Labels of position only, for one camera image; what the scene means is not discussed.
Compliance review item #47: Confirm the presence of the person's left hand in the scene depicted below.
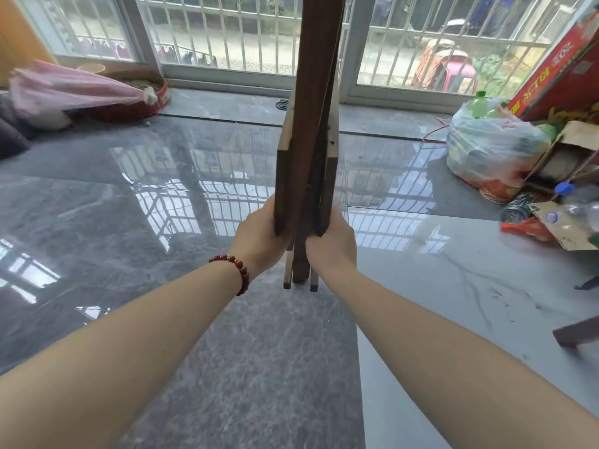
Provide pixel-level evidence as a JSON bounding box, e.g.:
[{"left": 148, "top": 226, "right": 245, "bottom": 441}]
[{"left": 227, "top": 195, "right": 294, "bottom": 279}]

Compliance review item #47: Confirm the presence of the person's right hand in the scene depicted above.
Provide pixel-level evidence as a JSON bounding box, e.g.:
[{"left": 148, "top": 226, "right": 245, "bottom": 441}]
[{"left": 304, "top": 206, "right": 358, "bottom": 282}]

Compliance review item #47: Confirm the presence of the wooden folding table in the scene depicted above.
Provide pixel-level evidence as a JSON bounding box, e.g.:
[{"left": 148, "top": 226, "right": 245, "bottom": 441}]
[{"left": 273, "top": 0, "right": 348, "bottom": 292}]

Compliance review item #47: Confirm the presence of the person's left forearm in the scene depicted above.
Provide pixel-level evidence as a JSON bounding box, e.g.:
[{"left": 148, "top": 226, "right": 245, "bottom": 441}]
[{"left": 0, "top": 260, "right": 245, "bottom": 449}]

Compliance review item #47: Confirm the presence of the person's right forearm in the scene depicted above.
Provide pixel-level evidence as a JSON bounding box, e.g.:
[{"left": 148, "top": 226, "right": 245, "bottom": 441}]
[{"left": 323, "top": 268, "right": 599, "bottom": 449}]

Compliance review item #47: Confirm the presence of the red round basin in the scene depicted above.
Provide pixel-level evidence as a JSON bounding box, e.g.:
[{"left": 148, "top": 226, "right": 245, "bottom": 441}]
[{"left": 74, "top": 71, "right": 171, "bottom": 123}]

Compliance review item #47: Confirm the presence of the dark drink can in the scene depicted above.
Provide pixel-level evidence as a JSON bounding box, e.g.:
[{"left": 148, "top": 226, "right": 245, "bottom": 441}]
[{"left": 499, "top": 191, "right": 538, "bottom": 226}]

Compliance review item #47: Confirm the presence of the white plastic bag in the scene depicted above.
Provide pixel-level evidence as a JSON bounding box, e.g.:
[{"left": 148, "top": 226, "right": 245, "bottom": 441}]
[{"left": 445, "top": 97, "right": 554, "bottom": 191}]

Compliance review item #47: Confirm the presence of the red plastic wrapper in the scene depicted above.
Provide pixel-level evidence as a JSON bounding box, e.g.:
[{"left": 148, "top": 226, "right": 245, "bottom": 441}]
[{"left": 499, "top": 216, "right": 557, "bottom": 243}]

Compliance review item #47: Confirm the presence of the green plastic bottle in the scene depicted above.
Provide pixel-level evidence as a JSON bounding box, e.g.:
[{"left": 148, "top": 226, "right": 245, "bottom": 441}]
[{"left": 467, "top": 90, "right": 502, "bottom": 119}]

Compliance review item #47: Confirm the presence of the grey sliding glass door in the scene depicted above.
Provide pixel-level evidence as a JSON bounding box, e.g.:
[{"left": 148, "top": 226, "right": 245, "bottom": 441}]
[
  {"left": 338, "top": 0, "right": 599, "bottom": 115},
  {"left": 114, "top": 0, "right": 305, "bottom": 98}
]

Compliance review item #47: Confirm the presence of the red covered vehicle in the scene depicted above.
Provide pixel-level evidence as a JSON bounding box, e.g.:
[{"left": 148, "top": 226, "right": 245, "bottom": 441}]
[{"left": 411, "top": 38, "right": 479, "bottom": 95}]

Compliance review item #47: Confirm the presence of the pink folded umbrella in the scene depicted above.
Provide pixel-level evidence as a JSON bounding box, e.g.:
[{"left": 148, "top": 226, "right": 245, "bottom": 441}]
[{"left": 7, "top": 59, "right": 158, "bottom": 125}]

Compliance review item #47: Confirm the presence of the white cloth bundle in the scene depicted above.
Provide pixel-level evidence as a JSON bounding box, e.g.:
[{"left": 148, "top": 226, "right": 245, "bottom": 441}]
[{"left": 27, "top": 109, "right": 72, "bottom": 132}]

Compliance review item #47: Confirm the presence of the blue capped plastic bottle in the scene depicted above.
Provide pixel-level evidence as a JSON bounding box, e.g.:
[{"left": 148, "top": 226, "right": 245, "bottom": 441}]
[{"left": 553, "top": 181, "right": 599, "bottom": 220}]

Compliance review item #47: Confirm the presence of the dark wooden side chair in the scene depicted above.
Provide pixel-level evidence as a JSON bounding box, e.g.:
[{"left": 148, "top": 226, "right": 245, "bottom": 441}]
[{"left": 552, "top": 314, "right": 599, "bottom": 351}]

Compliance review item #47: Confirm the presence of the dark cloth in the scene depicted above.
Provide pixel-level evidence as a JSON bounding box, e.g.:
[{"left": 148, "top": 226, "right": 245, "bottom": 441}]
[{"left": 0, "top": 90, "right": 34, "bottom": 160}]

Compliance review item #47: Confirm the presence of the grey framed window panel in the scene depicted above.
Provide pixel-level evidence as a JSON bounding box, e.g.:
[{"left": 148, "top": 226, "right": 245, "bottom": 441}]
[{"left": 9, "top": 0, "right": 141, "bottom": 66}]

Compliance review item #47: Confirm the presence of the red printed carton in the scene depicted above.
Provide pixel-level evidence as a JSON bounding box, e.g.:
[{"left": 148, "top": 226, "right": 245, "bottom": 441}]
[{"left": 507, "top": 7, "right": 599, "bottom": 123}]

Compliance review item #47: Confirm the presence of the red bead bracelet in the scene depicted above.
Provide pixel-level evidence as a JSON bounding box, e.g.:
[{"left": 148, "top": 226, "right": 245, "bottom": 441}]
[{"left": 208, "top": 254, "right": 251, "bottom": 297}]

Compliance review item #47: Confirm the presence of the pink wire hanger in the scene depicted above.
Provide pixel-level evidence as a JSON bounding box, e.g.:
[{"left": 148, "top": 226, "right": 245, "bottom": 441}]
[{"left": 422, "top": 113, "right": 454, "bottom": 145}]

